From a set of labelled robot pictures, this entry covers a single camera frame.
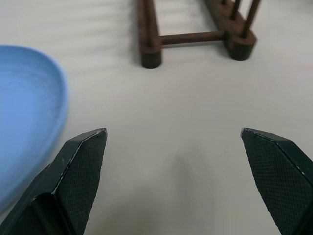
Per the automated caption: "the dark wooden dish rack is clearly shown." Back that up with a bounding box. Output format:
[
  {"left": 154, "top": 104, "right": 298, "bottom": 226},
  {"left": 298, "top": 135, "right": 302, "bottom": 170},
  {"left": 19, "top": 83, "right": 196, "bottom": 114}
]
[{"left": 135, "top": 0, "right": 258, "bottom": 69}]

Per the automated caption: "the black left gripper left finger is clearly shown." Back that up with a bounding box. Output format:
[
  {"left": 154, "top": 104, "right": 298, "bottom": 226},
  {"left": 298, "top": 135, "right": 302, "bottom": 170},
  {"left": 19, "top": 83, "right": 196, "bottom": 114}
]
[{"left": 0, "top": 127, "right": 108, "bottom": 235}]

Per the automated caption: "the blue plate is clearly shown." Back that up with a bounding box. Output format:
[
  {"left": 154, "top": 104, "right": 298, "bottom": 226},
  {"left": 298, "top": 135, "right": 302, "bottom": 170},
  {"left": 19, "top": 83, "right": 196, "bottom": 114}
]
[{"left": 0, "top": 44, "right": 69, "bottom": 214}]

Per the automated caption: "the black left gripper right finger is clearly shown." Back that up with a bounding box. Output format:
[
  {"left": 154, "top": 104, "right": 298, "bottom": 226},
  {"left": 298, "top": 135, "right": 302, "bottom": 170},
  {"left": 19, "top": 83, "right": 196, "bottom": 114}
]
[{"left": 240, "top": 127, "right": 313, "bottom": 235}]

